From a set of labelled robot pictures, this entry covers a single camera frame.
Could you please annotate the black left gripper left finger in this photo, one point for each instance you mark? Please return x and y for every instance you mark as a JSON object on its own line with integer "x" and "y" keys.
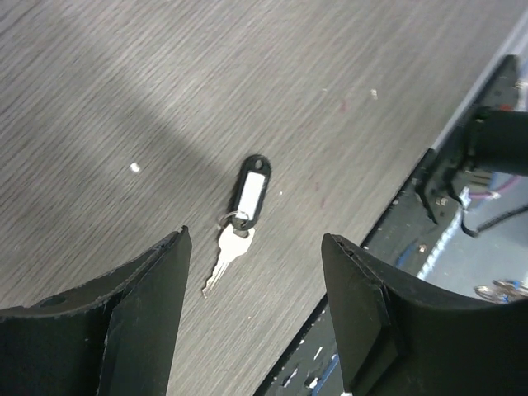
{"x": 114, "y": 335}

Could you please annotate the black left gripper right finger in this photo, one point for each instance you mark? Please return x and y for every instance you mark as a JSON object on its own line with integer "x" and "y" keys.
{"x": 399, "y": 335}

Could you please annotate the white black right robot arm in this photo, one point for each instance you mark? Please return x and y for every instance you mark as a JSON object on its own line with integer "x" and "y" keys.
{"x": 497, "y": 142}

